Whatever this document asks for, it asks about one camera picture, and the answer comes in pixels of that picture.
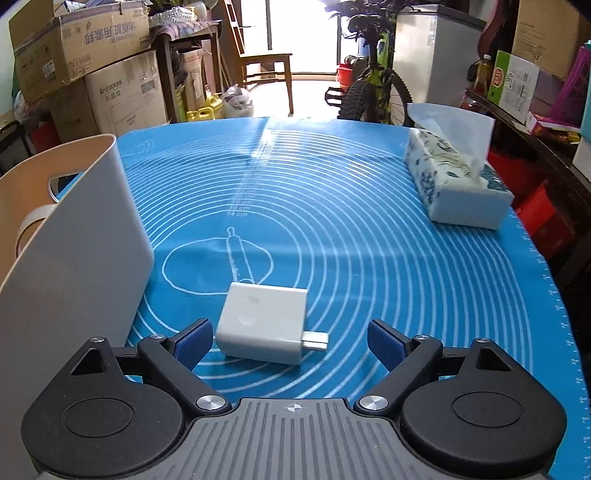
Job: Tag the patterned tissue pack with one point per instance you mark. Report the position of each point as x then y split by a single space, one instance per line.
452 194

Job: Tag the green black bicycle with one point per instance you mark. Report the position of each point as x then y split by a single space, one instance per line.
358 99

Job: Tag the green and white carton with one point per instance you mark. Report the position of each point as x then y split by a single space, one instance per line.
512 87

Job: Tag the blue silicone baking mat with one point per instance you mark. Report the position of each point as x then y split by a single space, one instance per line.
346 230

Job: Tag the printed cardboard appliance box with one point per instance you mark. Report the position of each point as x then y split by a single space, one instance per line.
124 97

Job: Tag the red plastic bucket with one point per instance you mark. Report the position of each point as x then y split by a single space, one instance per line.
344 76

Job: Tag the amber oil bottle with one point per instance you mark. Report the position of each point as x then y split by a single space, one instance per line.
482 76

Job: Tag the dark wooden side table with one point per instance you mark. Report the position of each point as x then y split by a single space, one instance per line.
545 152

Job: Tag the beige plastic storage bin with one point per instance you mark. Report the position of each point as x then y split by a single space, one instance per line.
83 258

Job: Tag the white plastic bag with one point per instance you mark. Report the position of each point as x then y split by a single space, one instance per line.
238 101

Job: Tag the red storage boxes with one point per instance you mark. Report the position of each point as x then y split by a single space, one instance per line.
540 212

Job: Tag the plain brown cardboard box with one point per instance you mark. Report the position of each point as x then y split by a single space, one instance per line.
549 32

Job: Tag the open worn cardboard box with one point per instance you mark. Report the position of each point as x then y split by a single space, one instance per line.
69 46

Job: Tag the yellow plastic jug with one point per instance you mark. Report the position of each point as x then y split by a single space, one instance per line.
216 105
198 114

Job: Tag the wooden chair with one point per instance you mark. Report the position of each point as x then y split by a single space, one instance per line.
265 62

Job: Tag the maroon bag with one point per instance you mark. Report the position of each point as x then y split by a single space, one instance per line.
496 27

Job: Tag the white charger adapter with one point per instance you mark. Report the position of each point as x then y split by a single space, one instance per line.
258 323

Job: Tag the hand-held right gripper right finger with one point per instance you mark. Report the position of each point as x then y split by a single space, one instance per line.
385 347

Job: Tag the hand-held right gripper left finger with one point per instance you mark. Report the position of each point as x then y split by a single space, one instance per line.
196 345

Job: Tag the white chest freezer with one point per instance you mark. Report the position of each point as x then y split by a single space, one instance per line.
438 55

